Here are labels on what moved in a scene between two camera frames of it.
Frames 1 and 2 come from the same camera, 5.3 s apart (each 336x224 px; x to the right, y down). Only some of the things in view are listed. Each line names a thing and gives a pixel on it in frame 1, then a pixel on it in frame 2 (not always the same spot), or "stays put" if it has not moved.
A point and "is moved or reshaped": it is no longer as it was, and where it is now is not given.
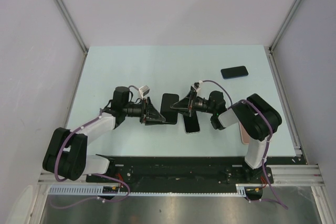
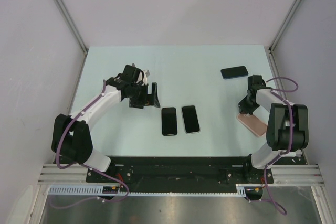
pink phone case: [244, 136] is moved or reshaped
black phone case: [170, 115] to [169, 121]
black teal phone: [191, 124] stays put
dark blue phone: [234, 72] stays put
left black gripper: [149, 115] to [151, 99]
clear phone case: [191, 124] stays put
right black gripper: [187, 104] to [244, 109]
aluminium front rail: [45, 178] stays put
